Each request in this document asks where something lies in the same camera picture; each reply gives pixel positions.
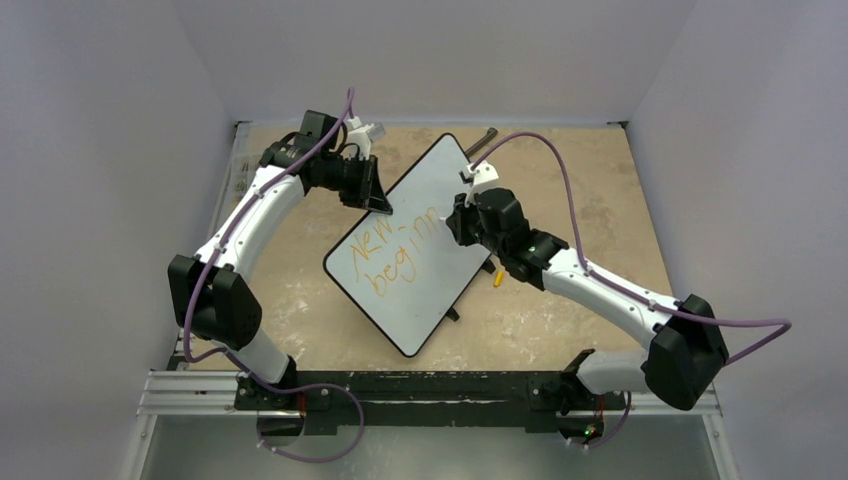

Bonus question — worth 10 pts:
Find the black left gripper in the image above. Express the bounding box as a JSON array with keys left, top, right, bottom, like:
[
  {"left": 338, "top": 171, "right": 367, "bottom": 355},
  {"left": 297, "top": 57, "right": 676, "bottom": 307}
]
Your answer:
[{"left": 315, "top": 153, "right": 390, "bottom": 214}]

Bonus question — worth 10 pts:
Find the clear plastic screw box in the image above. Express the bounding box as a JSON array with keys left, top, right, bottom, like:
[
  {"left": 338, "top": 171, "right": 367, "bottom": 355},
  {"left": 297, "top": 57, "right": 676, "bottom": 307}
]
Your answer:
[{"left": 229, "top": 154, "right": 259, "bottom": 198}]

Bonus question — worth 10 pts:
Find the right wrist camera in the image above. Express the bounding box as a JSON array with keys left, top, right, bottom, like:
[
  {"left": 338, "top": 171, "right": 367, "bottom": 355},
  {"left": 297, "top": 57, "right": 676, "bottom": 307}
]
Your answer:
[{"left": 459, "top": 161, "right": 499, "bottom": 206}]

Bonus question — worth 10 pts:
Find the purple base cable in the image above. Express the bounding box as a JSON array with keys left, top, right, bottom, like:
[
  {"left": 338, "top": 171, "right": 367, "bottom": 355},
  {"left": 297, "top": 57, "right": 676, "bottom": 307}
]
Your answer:
[{"left": 256, "top": 382, "right": 366, "bottom": 464}]

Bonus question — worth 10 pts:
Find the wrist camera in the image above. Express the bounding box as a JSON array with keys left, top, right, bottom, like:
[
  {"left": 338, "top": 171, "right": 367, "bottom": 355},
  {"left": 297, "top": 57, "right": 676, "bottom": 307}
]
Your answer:
[
  {"left": 342, "top": 116, "right": 386, "bottom": 159},
  {"left": 459, "top": 161, "right": 499, "bottom": 206}
]

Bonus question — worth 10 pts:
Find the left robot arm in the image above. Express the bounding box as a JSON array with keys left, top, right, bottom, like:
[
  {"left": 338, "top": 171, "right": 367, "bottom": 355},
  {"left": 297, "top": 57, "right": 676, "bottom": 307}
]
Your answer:
[{"left": 167, "top": 110, "right": 393, "bottom": 409}]

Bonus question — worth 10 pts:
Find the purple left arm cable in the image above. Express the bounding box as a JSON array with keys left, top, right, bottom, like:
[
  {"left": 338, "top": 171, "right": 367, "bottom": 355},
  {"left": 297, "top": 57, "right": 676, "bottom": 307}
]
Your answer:
[{"left": 183, "top": 86, "right": 357, "bottom": 395}]

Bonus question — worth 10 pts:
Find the yellow marker cap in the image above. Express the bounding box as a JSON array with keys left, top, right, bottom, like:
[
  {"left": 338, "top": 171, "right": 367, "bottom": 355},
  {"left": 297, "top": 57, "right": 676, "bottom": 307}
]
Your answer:
[{"left": 493, "top": 270, "right": 505, "bottom": 288}]

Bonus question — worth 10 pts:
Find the white whiteboard black frame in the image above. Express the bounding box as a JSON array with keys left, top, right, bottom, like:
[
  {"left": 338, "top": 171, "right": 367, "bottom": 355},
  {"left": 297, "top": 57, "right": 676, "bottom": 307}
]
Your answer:
[{"left": 323, "top": 133, "right": 489, "bottom": 358}]

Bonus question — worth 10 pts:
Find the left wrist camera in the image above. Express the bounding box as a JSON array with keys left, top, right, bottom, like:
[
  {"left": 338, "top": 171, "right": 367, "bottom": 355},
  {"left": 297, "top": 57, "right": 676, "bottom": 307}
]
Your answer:
[{"left": 342, "top": 116, "right": 386, "bottom": 159}]

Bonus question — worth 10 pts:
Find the black metal crank handle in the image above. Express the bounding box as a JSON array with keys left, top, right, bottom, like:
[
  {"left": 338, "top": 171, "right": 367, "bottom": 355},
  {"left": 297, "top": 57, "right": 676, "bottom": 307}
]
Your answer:
[{"left": 464, "top": 127, "right": 498, "bottom": 158}]

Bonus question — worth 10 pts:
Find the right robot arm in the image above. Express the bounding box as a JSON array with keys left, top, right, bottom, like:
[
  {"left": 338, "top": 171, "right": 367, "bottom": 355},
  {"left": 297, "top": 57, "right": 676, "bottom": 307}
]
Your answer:
[{"left": 446, "top": 188, "right": 729, "bottom": 411}]

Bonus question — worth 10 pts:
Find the aluminium frame rail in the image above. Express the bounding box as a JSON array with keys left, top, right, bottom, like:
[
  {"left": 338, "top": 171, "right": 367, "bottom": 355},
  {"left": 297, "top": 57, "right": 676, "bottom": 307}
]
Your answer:
[{"left": 136, "top": 370, "right": 722, "bottom": 416}]

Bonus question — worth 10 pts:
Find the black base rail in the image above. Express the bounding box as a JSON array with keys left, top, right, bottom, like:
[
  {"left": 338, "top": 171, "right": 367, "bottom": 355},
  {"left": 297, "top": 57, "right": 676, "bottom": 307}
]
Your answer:
[{"left": 234, "top": 371, "right": 626, "bottom": 437}]

